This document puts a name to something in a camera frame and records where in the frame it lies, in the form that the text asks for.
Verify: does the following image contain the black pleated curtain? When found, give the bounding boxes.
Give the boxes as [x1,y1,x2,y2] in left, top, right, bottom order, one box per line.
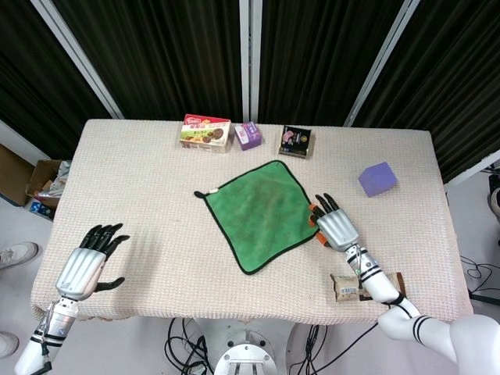
[0,0,500,184]

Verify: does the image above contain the black floor cables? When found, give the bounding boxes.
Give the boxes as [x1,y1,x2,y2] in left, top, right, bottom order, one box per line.
[166,316,215,375]

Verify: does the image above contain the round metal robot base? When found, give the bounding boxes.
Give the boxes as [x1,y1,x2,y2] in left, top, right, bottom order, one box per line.
[191,316,304,375]

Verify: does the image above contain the brown beige snack packet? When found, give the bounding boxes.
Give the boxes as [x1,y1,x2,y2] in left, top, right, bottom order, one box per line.
[330,272,407,304]

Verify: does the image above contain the grey metal frame post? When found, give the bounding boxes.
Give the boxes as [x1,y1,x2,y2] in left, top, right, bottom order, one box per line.
[30,0,125,120]
[238,0,262,123]
[343,0,422,127]

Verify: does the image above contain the cookie box with red logo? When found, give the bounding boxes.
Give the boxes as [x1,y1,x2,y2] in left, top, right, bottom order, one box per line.
[179,113,232,154]

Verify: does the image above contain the purple foam cube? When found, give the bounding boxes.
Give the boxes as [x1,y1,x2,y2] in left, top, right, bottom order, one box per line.
[358,160,398,198]

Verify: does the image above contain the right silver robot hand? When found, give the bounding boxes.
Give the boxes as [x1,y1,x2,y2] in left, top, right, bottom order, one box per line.
[307,192,361,253]

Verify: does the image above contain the beige woven tablecloth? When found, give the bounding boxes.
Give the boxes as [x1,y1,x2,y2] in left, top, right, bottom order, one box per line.
[30,118,475,327]

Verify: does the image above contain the white sneaker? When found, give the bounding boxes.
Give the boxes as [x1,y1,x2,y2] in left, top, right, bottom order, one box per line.
[0,331,20,358]
[0,241,40,270]

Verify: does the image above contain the cardboard box with clutter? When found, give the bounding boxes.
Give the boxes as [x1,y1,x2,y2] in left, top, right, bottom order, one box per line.
[24,159,72,222]

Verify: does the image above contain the small purple carton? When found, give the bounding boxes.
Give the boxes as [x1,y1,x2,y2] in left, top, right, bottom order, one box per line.
[234,121,263,152]

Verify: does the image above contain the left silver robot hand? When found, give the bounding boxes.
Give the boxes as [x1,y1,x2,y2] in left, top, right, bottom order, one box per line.
[55,223,131,302]

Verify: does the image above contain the green microfibre cloth black trim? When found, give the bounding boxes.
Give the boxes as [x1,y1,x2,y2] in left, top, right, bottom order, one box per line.
[194,159,320,276]

